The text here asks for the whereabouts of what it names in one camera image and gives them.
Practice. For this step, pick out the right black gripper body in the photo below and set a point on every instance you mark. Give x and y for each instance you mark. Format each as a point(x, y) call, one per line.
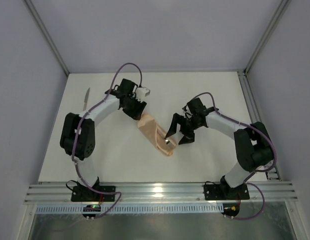
point(186, 123)

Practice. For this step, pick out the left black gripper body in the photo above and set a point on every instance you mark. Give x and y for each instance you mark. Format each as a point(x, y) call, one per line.
point(131, 104)

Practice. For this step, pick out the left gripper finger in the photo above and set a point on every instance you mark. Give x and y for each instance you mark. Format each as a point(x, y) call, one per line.
point(135, 115)
point(138, 109)

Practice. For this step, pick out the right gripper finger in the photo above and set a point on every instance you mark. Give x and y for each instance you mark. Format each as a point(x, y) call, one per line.
point(188, 134)
point(177, 119)

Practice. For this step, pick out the peach satin cloth napkin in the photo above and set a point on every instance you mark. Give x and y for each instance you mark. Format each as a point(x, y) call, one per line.
point(148, 126)

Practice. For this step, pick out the pink handled table knife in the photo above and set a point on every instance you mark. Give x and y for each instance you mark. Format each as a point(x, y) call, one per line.
point(86, 97)

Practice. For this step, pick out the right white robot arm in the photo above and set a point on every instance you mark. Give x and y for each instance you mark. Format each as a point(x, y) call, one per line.
point(253, 146)

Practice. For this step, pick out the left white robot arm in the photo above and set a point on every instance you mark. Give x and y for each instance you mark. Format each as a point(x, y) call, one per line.
point(78, 136)

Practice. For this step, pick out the right controller board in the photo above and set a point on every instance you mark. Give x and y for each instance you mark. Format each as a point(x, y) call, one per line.
point(230, 209)

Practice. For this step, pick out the controller board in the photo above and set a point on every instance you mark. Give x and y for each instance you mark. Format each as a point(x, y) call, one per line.
point(91, 211)
point(230, 209)

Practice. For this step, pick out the left controller board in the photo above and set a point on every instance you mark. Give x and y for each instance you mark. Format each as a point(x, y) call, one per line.
point(91, 211)

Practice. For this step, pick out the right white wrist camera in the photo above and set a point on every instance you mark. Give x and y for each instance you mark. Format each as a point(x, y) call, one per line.
point(185, 111)

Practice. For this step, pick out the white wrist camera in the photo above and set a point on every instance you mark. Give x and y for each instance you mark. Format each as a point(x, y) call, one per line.
point(142, 92)
point(185, 111)

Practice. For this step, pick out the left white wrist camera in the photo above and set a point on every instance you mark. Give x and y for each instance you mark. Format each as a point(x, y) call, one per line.
point(142, 92)

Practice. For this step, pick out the right side aluminium rail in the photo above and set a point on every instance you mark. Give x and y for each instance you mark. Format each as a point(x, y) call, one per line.
point(270, 169)

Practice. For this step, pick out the aluminium rail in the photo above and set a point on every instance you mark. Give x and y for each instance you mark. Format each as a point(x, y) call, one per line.
point(270, 169)
point(154, 192)

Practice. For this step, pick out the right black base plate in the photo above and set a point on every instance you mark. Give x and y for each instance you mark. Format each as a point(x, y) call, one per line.
point(221, 191)

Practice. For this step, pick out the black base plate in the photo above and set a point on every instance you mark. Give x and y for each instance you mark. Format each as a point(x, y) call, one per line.
point(221, 191)
point(81, 193)

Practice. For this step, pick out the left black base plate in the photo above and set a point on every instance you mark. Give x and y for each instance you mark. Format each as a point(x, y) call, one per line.
point(81, 193)

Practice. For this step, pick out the front aluminium rail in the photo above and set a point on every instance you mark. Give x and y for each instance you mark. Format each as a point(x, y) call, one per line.
point(154, 192)

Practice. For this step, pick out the left aluminium frame post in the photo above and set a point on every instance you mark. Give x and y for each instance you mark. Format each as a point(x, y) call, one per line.
point(46, 35)

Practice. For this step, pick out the aluminium frame post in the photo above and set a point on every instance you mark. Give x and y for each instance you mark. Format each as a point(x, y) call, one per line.
point(46, 35)
point(270, 28)

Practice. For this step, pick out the slotted cable duct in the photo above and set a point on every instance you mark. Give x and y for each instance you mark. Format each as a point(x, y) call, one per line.
point(130, 208)

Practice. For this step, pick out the right aluminium frame post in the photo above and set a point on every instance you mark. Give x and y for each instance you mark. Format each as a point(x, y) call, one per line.
point(270, 28)

